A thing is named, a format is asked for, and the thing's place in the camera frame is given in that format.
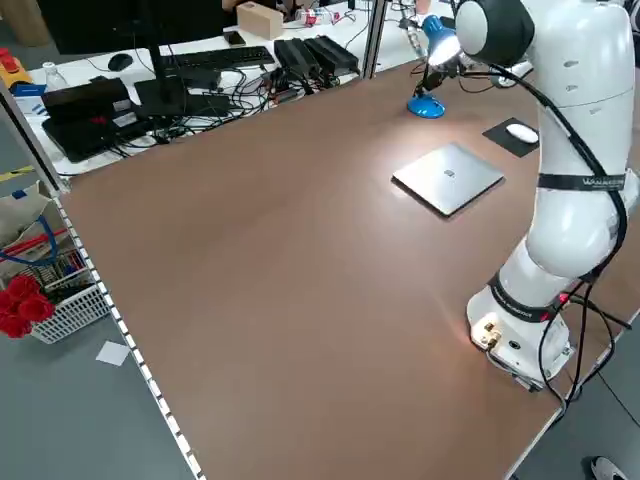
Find blue desk lamp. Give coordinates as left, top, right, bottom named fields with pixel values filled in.
left=405, top=13, right=462, bottom=120

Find black mouse pad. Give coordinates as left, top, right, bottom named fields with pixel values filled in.
left=482, top=117, right=541, bottom=159

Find black ribbed power supply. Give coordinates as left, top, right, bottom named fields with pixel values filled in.
left=303, top=34, right=361, bottom=76
left=273, top=37, right=322, bottom=77

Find white computer mouse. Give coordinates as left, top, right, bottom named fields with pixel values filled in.
left=505, top=123, right=540, bottom=143

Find silver closed laptop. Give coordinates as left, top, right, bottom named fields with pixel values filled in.
left=391, top=142, right=506, bottom=218

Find brown cardboard box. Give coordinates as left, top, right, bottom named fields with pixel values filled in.
left=236, top=1, right=285, bottom=40

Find black keyboard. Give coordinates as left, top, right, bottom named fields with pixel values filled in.
left=167, top=45, right=277, bottom=72

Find black computer monitor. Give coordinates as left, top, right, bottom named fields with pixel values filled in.
left=37, top=0, right=226, bottom=119

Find black open case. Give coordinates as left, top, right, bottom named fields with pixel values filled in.
left=40, top=77, right=154, bottom=164

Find clear plastic bottle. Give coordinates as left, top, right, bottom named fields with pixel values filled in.
left=42, top=62, right=66, bottom=91

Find white paper sheet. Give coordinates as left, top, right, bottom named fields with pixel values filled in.
left=94, top=340, right=132, bottom=367

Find white plastic basket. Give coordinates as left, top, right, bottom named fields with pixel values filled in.
left=29, top=282, right=114, bottom=346

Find white cardboard box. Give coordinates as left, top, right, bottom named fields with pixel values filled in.
left=0, top=179, right=69, bottom=281

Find red artificial flowers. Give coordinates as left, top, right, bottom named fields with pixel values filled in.
left=0, top=273, right=55, bottom=340

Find aluminium frame post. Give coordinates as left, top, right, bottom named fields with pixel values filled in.
left=0, top=79, right=71, bottom=196
left=359, top=0, right=390, bottom=80

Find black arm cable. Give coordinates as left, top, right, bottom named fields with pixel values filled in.
left=457, top=67, right=632, bottom=406

